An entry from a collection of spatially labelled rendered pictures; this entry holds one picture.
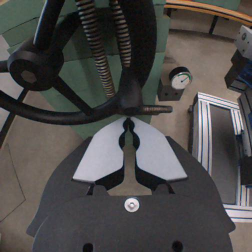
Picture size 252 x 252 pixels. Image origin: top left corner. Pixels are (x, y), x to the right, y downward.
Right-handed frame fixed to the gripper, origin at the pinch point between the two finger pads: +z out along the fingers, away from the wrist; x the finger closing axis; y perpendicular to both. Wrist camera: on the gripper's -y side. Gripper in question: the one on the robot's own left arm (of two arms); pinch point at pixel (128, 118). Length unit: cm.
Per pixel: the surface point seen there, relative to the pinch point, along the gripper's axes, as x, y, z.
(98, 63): -4.9, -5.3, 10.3
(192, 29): 142, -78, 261
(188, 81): 17.2, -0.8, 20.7
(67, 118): -11.9, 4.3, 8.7
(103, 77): -4.5, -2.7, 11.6
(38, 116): -17.6, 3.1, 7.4
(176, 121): 43, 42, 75
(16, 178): -98, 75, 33
